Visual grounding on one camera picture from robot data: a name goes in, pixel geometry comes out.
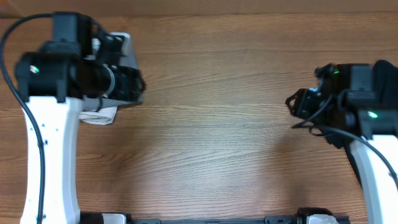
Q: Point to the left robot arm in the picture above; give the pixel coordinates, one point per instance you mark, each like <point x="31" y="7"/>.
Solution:
<point x="82" y="73"/>

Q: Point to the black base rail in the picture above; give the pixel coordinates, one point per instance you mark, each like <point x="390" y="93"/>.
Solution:
<point x="302" y="216"/>

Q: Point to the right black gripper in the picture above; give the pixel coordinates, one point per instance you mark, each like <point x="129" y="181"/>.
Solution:
<point x="304" y="104"/>

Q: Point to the black garment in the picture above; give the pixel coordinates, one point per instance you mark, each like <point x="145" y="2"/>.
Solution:
<point x="362" y="102"/>

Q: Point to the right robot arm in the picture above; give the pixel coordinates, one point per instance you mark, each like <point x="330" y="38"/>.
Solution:
<point x="377" y="163"/>

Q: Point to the grey shorts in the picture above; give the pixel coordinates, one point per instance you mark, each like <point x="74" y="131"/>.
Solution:
<point x="93" y="104"/>

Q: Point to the folded beige shorts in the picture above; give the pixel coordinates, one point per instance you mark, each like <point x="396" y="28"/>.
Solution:
<point x="102" y="117"/>

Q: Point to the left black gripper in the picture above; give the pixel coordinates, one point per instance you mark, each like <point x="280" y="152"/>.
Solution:
<point x="132" y="89"/>

